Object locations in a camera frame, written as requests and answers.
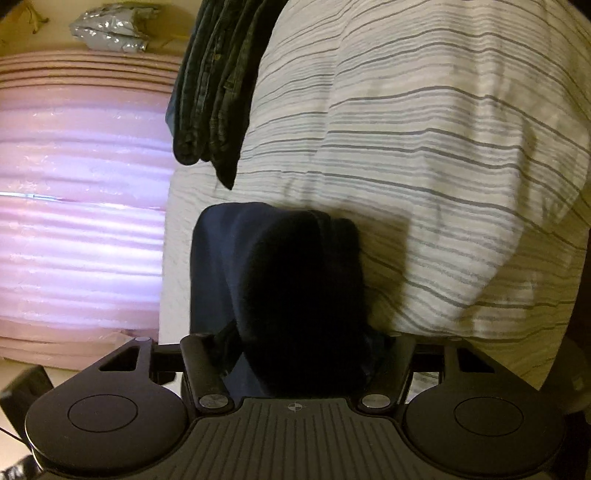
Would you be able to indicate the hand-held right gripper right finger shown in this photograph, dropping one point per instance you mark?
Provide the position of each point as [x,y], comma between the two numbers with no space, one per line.
[392,369]

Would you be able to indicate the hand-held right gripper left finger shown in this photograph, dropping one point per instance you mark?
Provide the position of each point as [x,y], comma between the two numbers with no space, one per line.
[201,367]

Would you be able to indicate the dark navy pants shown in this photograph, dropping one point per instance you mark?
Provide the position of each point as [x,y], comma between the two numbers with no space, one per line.
[286,295]

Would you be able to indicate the stack of folded dark clothes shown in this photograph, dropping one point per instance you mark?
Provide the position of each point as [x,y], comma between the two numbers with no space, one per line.
[217,83]

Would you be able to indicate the dark object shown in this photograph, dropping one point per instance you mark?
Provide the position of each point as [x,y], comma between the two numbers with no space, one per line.
[23,397]

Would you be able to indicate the pink ribbed cloth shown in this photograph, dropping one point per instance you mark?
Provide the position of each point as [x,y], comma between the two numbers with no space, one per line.
[78,207]

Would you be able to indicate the white striped bed cover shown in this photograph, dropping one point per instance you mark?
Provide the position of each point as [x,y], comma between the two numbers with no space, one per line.
[415,161]

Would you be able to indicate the folded blue garment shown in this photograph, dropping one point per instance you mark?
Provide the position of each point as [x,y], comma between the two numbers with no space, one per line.
[170,113]

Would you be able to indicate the grey plastic bag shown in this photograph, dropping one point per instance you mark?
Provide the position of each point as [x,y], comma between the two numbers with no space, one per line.
[111,30]

